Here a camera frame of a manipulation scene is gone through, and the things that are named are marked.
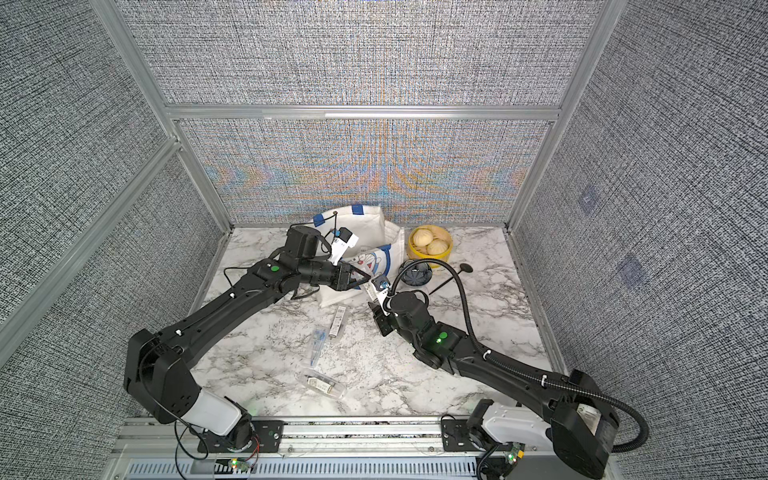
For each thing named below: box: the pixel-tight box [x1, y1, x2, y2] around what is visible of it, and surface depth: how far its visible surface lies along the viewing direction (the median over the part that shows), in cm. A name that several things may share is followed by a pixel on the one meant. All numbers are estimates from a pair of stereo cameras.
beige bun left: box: [413, 229, 433, 247], surface depth 109 cm
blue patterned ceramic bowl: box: [398, 260, 433, 286], surface depth 104 cm
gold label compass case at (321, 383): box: [297, 370, 346, 399], surface depth 82 cm
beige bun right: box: [426, 239, 449, 255], surface depth 108 cm
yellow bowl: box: [408, 224, 453, 269], surface depth 109 cm
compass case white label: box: [328, 306, 346, 340], surface depth 94 cm
